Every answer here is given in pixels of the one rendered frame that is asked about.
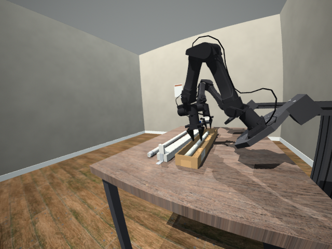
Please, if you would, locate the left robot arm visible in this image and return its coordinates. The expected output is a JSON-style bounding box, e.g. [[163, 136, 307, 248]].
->
[[177, 42, 267, 139]]

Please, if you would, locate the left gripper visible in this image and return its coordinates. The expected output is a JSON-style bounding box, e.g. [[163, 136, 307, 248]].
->
[[185, 114, 205, 141]]

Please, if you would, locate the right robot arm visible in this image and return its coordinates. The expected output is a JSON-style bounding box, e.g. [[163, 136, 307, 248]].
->
[[194, 79, 223, 112]]

